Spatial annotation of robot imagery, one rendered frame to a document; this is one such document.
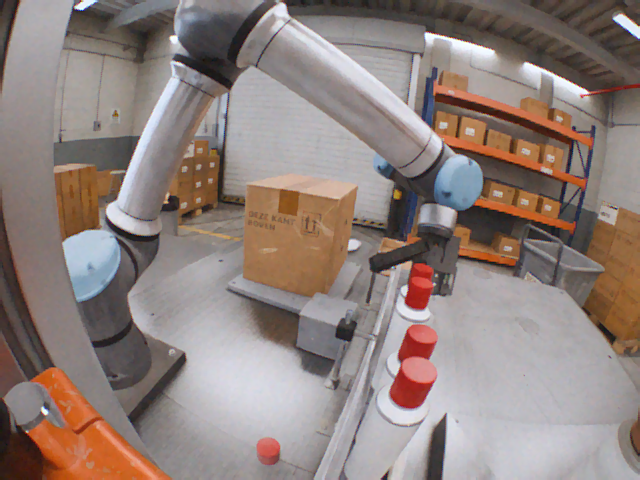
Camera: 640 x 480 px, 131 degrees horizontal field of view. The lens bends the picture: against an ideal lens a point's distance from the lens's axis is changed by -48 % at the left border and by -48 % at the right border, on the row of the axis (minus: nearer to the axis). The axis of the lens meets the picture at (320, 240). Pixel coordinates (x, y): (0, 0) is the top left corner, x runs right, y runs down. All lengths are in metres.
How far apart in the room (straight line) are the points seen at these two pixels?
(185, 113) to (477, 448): 0.67
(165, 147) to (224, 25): 0.22
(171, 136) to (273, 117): 4.31
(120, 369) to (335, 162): 4.22
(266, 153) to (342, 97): 4.45
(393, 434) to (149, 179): 0.47
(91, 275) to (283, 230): 0.46
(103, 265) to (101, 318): 0.08
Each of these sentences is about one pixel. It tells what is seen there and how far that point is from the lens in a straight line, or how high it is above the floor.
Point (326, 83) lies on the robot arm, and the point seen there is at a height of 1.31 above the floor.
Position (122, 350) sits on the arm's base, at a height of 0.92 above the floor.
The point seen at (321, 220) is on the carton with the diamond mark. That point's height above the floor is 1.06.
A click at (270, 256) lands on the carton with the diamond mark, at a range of 0.73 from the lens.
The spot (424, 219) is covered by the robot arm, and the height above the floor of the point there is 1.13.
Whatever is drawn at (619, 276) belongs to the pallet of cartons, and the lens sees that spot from 3.68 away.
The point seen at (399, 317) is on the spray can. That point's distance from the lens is 0.39.
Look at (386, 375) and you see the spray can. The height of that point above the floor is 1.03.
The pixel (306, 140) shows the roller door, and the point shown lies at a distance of 4.54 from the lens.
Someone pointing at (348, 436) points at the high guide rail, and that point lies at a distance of 0.33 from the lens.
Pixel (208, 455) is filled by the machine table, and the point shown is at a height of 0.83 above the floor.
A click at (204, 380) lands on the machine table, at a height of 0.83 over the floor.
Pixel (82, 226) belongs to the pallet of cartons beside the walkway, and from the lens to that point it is 3.73.
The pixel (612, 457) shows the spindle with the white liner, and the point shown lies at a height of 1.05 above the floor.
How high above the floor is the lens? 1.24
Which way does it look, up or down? 20 degrees down
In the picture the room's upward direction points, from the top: 8 degrees clockwise
